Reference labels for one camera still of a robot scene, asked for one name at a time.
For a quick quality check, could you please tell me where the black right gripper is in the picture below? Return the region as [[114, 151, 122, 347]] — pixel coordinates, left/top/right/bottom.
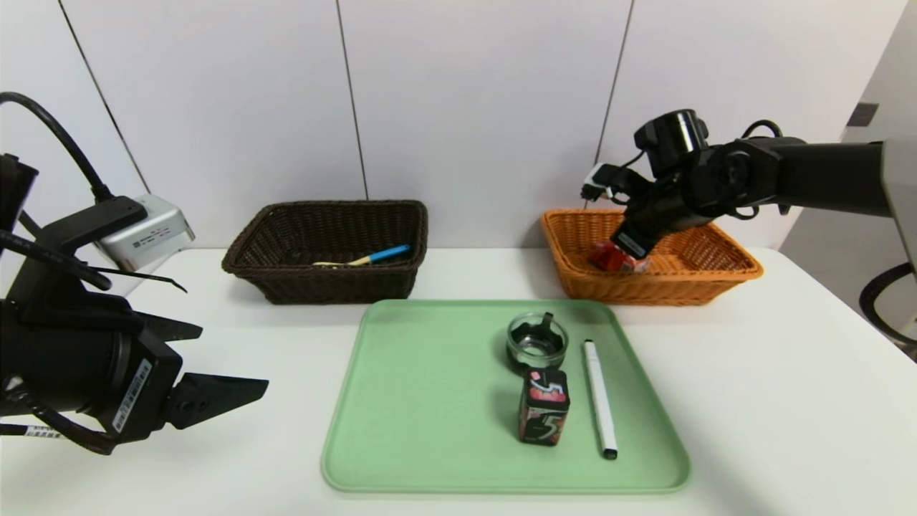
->
[[610, 207, 674, 260]]

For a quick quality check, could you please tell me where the black gum box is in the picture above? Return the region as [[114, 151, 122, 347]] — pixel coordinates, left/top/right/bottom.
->
[[518, 367, 571, 446]]

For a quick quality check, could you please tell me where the green plastic tray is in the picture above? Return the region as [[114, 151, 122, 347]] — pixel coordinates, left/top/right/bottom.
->
[[322, 299, 691, 494]]

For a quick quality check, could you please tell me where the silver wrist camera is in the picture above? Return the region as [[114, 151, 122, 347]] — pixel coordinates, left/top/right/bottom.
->
[[582, 162, 624, 203], [93, 195, 196, 272]]

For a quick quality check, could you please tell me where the black corrugated cable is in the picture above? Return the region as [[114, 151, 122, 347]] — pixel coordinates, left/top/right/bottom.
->
[[858, 262, 917, 359]]

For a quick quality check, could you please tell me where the left arm cable with white label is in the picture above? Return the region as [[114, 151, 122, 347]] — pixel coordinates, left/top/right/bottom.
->
[[0, 423, 115, 456]]

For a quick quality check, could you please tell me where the white marker pen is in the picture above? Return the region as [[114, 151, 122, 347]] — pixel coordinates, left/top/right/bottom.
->
[[582, 340, 618, 460]]

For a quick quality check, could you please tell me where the glass cup with black holder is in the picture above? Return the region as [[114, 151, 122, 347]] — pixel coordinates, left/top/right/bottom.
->
[[506, 312, 569, 377]]

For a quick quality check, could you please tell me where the red milk carton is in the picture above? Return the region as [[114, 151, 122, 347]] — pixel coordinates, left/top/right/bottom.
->
[[589, 242, 649, 274]]

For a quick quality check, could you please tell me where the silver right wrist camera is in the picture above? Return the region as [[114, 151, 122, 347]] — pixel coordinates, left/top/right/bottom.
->
[[582, 162, 624, 203]]

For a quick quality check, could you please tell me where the dark brown wicker basket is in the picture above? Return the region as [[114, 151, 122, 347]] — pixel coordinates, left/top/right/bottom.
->
[[221, 200, 429, 305]]

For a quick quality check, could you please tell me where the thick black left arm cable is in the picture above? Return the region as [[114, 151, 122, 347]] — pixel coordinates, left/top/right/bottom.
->
[[0, 228, 114, 291]]

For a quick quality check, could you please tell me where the orange wicker basket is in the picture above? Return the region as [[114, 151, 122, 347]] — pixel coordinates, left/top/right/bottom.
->
[[540, 209, 764, 307]]

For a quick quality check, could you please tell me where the black left camera cable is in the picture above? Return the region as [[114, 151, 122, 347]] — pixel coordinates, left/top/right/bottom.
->
[[0, 92, 148, 248]]

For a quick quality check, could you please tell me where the black camera cable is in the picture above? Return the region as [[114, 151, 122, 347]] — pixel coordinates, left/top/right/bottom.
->
[[740, 119, 787, 141], [0, 92, 148, 248]]

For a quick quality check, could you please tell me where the black right camera cable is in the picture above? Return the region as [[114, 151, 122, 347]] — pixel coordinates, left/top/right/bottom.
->
[[740, 119, 787, 141]]

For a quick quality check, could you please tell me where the yellow spoon with blue handle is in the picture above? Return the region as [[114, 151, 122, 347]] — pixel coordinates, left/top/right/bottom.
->
[[313, 244, 412, 268]]

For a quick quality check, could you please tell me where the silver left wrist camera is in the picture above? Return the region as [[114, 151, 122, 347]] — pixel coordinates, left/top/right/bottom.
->
[[93, 195, 196, 272]]

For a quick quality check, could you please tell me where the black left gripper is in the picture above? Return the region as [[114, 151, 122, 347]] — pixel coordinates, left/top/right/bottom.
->
[[0, 300, 270, 444]]

